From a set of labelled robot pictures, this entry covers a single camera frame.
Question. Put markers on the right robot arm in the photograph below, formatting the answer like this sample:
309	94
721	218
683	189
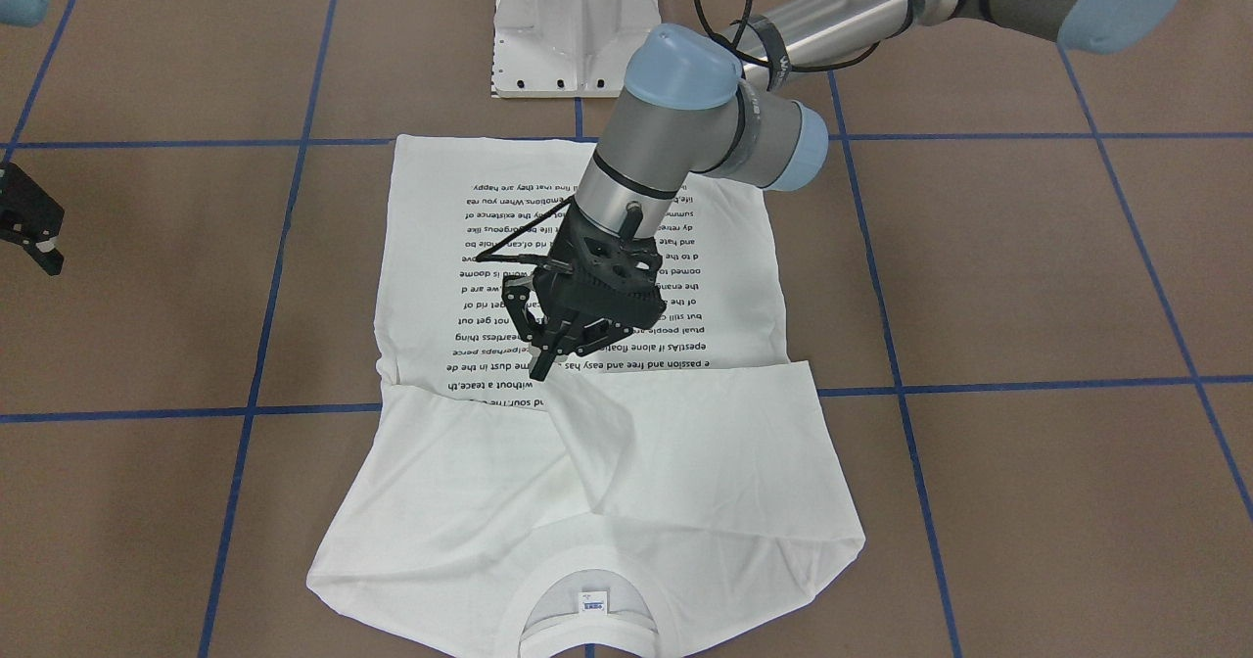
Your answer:
23	13

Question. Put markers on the white printed t-shirt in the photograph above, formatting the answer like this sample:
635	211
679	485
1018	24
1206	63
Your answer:
661	496

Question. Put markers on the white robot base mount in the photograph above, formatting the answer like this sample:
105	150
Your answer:
567	49

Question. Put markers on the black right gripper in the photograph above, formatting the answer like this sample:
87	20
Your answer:
23	210

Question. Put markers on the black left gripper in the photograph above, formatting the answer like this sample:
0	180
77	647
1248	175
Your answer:
565	302

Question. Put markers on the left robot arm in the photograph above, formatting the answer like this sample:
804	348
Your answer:
698	101

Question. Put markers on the brown paper table cover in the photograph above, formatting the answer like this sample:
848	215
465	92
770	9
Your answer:
1022	282

